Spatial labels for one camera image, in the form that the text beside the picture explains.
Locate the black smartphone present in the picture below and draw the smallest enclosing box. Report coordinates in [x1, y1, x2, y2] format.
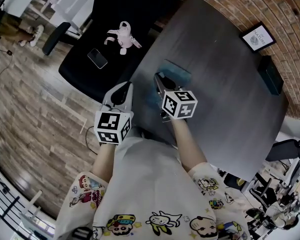
[87, 48, 108, 70]

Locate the pink small bag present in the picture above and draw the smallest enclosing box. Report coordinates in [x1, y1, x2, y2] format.
[103, 20, 143, 56]

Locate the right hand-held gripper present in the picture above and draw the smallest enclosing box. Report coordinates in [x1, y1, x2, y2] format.
[153, 72, 199, 122]

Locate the black rectangular box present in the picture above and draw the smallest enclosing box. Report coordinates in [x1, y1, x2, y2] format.
[257, 55, 285, 96]

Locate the black framed picture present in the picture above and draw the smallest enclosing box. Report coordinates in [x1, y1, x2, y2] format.
[239, 21, 277, 53]

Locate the person's right forearm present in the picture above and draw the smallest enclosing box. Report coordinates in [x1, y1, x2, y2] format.
[168, 117, 208, 172]

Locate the person's white cartoon print shirt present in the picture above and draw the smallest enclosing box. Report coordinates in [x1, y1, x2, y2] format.
[55, 135, 250, 240]

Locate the white side chair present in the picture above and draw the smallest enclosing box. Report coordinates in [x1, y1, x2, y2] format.
[49, 0, 97, 39]

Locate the black small chair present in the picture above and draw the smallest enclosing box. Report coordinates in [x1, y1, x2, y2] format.
[223, 172, 248, 192]

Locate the black strap buckle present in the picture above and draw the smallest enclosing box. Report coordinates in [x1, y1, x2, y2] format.
[71, 227, 93, 240]

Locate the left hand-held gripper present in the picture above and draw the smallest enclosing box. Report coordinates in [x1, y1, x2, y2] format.
[93, 81, 134, 146]

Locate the black high-back office chair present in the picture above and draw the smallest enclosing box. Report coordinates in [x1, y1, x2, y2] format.
[41, 0, 185, 104]

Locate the person's left forearm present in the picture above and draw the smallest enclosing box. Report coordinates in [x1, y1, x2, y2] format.
[91, 142, 116, 184]

